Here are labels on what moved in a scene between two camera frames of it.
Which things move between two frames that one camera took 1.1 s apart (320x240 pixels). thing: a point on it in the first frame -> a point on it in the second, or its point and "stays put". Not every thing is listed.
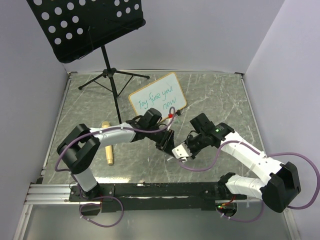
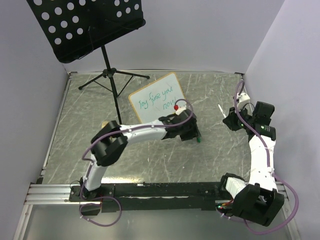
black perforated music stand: [78, 26] stays put
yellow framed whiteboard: [162, 95] stays put
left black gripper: [166, 143] -> [193, 133]
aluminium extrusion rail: [50, 194] stays put
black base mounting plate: [153, 197] stays put
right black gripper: [187, 141] -> [230, 120]
